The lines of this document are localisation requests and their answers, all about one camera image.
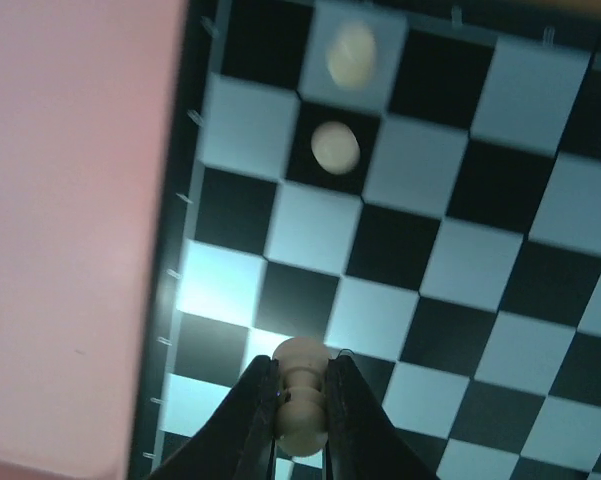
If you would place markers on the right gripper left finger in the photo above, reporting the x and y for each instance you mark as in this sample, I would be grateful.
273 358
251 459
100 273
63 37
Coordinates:
237 442

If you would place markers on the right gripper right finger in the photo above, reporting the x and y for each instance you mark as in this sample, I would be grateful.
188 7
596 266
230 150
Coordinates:
362 442

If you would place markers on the white pawn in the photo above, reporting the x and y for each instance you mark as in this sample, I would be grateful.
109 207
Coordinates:
300 425
335 147
351 56

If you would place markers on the black white chessboard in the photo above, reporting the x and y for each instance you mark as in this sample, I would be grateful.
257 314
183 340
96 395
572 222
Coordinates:
459 262

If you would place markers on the pink plastic tray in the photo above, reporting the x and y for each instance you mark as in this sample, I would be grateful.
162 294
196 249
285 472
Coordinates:
85 94

